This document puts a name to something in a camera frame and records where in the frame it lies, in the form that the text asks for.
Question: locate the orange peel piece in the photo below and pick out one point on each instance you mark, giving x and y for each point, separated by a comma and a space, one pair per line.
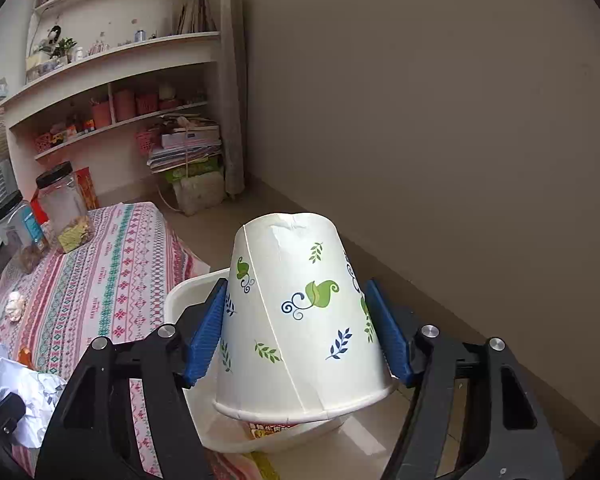
25, 356

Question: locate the white bookshelf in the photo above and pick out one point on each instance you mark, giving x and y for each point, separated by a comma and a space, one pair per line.
130, 55

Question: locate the yellow wrapper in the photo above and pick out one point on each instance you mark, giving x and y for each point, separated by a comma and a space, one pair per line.
265, 467

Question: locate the plastic jar with dark nuts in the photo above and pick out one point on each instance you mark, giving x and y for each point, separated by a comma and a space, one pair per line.
22, 235

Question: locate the white plastic bin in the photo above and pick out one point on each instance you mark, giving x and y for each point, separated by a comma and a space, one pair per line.
220, 430

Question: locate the white leaf print paper cup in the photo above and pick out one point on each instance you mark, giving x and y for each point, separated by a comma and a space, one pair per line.
300, 320

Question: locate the plastic jar with yellow label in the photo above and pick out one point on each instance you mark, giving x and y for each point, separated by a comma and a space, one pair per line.
65, 210

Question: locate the crumpled white tissue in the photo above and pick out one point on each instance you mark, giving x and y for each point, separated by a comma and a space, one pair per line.
16, 306

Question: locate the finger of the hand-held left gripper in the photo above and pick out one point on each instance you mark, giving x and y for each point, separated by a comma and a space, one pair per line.
7, 412

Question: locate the white plastic bag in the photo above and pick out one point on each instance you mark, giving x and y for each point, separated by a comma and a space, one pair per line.
200, 192

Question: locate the beige curtain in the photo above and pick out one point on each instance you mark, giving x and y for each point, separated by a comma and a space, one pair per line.
232, 85

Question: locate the upright leaning books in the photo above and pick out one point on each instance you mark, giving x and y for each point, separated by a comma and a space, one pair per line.
195, 15

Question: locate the white paper ball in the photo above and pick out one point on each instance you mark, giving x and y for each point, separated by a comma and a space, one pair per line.
25, 385

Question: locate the pile of papers and books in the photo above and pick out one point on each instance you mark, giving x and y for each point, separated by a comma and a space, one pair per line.
185, 145

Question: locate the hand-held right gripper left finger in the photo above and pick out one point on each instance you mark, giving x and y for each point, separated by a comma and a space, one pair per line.
207, 335

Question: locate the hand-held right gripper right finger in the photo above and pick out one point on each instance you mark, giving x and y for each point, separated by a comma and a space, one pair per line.
387, 332

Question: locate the small green plant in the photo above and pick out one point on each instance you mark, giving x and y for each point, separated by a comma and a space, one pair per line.
64, 49

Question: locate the red paper noodle cup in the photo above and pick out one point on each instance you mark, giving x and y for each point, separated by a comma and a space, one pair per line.
270, 431

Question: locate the red cardboard box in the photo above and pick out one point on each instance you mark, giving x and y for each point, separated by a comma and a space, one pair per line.
87, 187

